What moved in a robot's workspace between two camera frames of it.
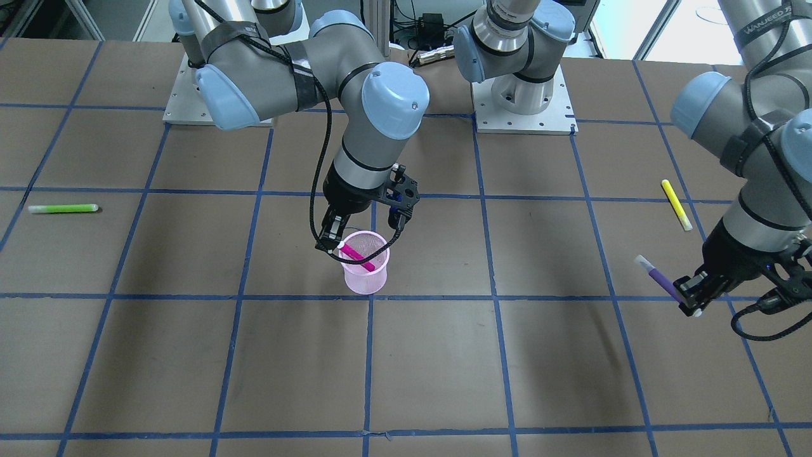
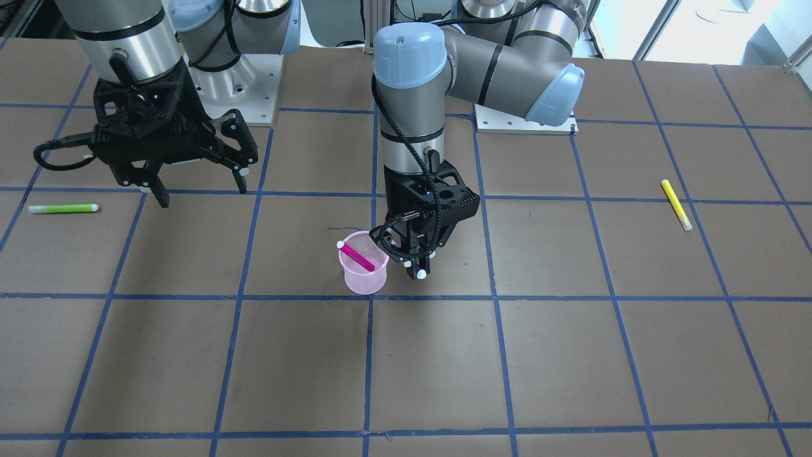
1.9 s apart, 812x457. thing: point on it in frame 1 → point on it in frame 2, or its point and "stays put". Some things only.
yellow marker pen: x=667 y=186 stays put
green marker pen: x=63 y=208 stays put
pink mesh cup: x=359 y=278 stays put
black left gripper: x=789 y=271 → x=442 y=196
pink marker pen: x=355 y=255 stays put
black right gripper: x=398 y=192 → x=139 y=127
